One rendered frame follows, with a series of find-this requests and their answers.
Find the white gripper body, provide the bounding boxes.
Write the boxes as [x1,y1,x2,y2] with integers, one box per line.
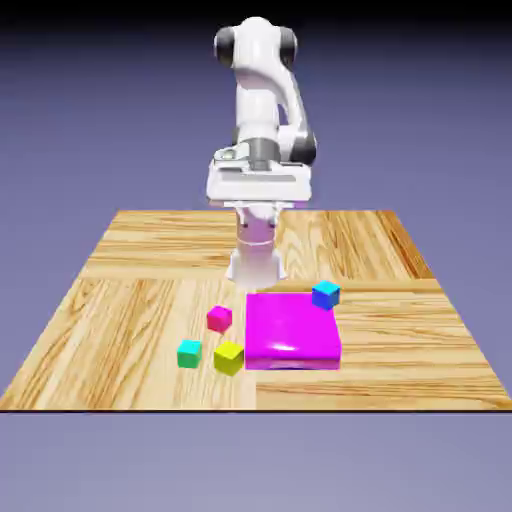
[205,158,314,210]

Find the small blue cube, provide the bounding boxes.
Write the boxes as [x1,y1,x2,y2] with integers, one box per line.
[311,279,342,312]

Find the small magenta cube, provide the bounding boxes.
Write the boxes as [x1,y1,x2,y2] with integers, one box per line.
[206,304,234,334]

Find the small yellow cube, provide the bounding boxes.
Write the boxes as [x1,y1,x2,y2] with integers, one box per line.
[212,340,246,378]

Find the small green cube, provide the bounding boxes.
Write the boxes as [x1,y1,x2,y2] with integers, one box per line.
[176,338,204,370]

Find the large magenta box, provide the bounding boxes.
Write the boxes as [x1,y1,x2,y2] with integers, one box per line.
[244,291,343,372]

